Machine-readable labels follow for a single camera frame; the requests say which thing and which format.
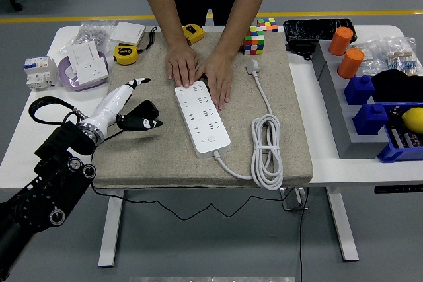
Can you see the person's left hand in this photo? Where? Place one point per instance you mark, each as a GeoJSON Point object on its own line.
{"type": "Point", "coordinates": [219, 77]}

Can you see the person's right hand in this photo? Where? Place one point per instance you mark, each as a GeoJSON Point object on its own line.
{"type": "Point", "coordinates": [181, 64]}

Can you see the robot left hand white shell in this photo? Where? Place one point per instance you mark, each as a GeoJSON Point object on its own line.
{"type": "Point", "coordinates": [109, 105]}

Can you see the black plug adapter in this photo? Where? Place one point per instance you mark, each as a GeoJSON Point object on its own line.
{"type": "Point", "coordinates": [148, 107]}

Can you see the white power strip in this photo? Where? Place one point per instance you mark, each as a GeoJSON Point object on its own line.
{"type": "Point", "coordinates": [205, 123]}

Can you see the person's right forearm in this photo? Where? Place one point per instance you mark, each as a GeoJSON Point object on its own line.
{"type": "Point", "coordinates": [162, 8]}

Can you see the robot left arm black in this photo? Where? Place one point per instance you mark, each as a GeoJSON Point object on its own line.
{"type": "Point", "coordinates": [56, 169]}

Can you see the person's left forearm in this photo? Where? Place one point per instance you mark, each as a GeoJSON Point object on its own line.
{"type": "Point", "coordinates": [244, 8]}

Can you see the boxy yellow tape measure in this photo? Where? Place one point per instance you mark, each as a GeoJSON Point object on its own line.
{"type": "Point", "coordinates": [195, 32]}

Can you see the grey-brown mat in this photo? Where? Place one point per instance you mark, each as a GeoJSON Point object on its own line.
{"type": "Point", "coordinates": [239, 113]}

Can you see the purple bowl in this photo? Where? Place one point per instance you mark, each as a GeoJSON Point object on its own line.
{"type": "Point", "coordinates": [71, 84]}

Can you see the large rubik's cube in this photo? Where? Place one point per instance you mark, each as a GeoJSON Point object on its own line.
{"type": "Point", "coordinates": [253, 42]}

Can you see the round yellow tape measure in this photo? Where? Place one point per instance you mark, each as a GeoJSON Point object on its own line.
{"type": "Point", "coordinates": [125, 55]}

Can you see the small rubik's cube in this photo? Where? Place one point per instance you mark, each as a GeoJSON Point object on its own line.
{"type": "Point", "coordinates": [267, 24]}

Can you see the clear bag of screws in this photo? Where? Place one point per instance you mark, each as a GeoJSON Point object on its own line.
{"type": "Point", "coordinates": [91, 32]}

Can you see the white circuit breaker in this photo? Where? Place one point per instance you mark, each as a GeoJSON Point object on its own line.
{"type": "Point", "coordinates": [39, 72]}

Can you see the black adapter box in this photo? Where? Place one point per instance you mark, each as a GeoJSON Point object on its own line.
{"type": "Point", "coordinates": [299, 49]}

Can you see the black glossy tray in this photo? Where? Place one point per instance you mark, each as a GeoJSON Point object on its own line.
{"type": "Point", "coordinates": [314, 29]}

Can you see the orange cylinder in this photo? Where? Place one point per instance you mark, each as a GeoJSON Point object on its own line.
{"type": "Point", "coordinates": [340, 41]}
{"type": "Point", "coordinates": [350, 64]}

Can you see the white table leg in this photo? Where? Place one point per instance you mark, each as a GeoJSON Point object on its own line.
{"type": "Point", "coordinates": [109, 235]}
{"type": "Point", "coordinates": [343, 229]}

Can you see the grey stepped block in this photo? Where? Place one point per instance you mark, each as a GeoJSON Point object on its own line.
{"type": "Point", "coordinates": [343, 123]}

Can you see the small blue block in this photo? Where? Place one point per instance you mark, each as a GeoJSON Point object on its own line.
{"type": "Point", "coordinates": [358, 90]}

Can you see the clear bag with parts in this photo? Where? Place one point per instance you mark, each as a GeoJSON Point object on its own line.
{"type": "Point", "coordinates": [371, 51]}

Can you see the large blue block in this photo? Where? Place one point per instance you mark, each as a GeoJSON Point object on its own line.
{"type": "Point", "coordinates": [371, 120]}

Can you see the black cloth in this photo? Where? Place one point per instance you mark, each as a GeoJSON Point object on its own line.
{"type": "Point", "coordinates": [396, 85]}

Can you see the dark round knob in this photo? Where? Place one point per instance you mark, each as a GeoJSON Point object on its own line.
{"type": "Point", "coordinates": [395, 112]}

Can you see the clear bag of resistors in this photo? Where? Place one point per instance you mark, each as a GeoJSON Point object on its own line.
{"type": "Point", "coordinates": [401, 57]}

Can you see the blue plastic bin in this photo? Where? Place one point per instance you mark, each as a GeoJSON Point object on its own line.
{"type": "Point", "coordinates": [393, 155]}

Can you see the dark cylindrical parts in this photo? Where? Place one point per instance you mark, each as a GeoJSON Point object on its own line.
{"type": "Point", "coordinates": [408, 140]}

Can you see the yellow lemon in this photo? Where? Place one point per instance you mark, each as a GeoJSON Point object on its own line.
{"type": "Point", "coordinates": [413, 119]}

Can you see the black table control panel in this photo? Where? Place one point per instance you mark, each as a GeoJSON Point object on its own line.
{"type": "Point", "coordinates": [398, 189]}

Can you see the white wall socket panel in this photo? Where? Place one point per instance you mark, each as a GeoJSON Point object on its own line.
{"type": "Point", "coordinates": [92, 70]}

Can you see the white wall switch panel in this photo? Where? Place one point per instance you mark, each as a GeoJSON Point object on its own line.
{"type": "Point", "coordinates": [84, 52]}

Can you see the white flat switch box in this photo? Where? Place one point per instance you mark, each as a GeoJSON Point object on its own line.
{"type": "Point", "coordinates": [127, 32]}

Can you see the silver metal bracket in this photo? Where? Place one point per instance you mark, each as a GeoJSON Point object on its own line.
{"type": "Point", "coordinates": [292, 199]}

